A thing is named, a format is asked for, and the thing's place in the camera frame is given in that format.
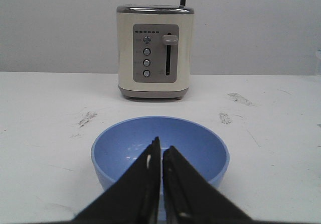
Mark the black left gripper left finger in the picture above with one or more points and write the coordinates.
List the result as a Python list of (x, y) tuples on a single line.
[(135, 196)]

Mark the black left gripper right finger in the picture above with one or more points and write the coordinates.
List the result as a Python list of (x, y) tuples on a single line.
[(189, 197)]

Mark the blue bowl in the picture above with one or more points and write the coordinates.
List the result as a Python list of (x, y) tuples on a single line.
[(115, 150)]

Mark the cream two-slot toaster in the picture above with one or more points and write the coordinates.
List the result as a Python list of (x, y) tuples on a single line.
[(154, 45)]

